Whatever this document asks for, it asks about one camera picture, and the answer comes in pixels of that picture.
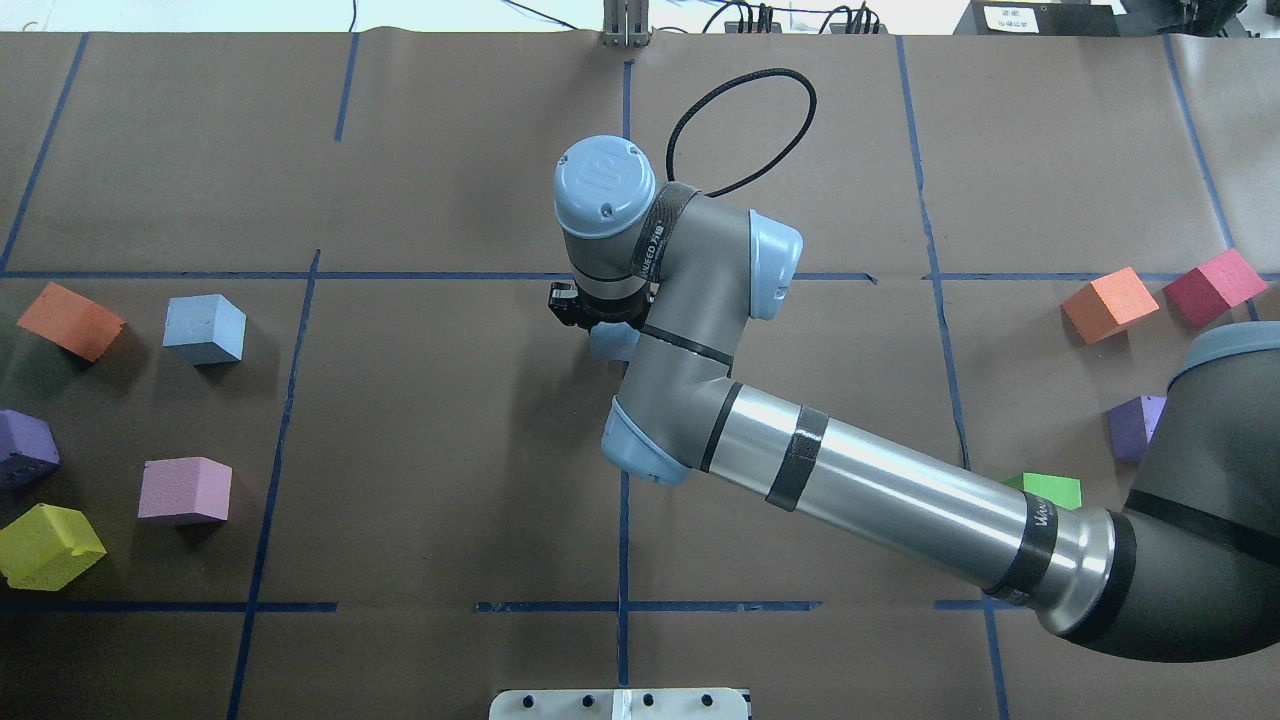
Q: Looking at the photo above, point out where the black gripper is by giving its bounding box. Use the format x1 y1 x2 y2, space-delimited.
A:
547 282 591 329

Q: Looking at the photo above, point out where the light blue foam block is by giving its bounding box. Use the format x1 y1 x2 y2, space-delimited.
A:
163 293 247 366
588 322 641 363

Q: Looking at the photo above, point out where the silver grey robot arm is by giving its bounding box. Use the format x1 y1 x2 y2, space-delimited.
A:
549 135 1279 664

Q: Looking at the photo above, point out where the pink foam block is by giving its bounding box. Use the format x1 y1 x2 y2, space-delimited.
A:
136 457 233 525

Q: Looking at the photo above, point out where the black box with label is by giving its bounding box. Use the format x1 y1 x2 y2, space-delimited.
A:
952 1 1120 37

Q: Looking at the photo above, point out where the orange foam block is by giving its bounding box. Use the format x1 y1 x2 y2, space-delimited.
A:
17 282 125 363
1061 266 1160 345

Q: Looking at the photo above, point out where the green foam block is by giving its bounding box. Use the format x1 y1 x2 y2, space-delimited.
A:
1002 471 1083 510

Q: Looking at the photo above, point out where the right orange foam block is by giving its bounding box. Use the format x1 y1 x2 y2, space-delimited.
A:
1061 266 1160 345

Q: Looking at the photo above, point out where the purple foam block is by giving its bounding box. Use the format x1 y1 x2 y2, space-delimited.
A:
1103 395 1166 464
1 409 61 491

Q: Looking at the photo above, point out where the right purple foam block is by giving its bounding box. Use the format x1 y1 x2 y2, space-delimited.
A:
1103 395 1166 464

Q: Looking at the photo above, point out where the yellow foam block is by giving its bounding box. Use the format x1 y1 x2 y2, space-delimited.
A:
1 503 108 591

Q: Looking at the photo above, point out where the right crimson foam block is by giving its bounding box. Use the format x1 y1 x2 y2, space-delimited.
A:
1164 249 1267 328

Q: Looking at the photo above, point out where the aluminium frame post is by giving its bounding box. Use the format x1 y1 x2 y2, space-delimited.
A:
602 0 652 47

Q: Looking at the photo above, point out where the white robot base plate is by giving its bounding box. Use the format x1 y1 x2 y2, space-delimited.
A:
489 687 753 719

